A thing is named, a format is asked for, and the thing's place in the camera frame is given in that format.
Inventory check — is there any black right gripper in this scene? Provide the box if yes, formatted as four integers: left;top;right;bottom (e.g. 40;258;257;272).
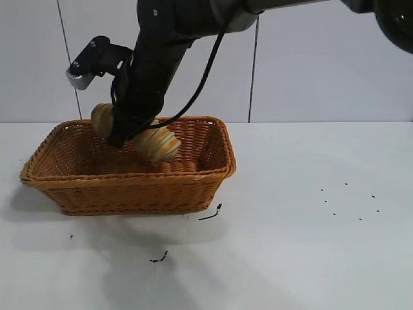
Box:
107;30;196;149

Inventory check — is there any long striped bread loaf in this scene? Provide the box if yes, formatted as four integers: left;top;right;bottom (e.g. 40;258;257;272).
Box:
90;103;181;164

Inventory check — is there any brown woven wicker basket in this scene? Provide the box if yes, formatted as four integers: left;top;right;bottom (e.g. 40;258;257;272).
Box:
19;116;237;216

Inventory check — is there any silver wrist camera black mount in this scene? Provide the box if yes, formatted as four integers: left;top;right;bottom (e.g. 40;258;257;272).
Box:
66;36;134;91

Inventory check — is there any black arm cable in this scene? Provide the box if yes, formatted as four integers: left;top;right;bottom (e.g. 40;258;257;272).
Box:
151;29;226;127

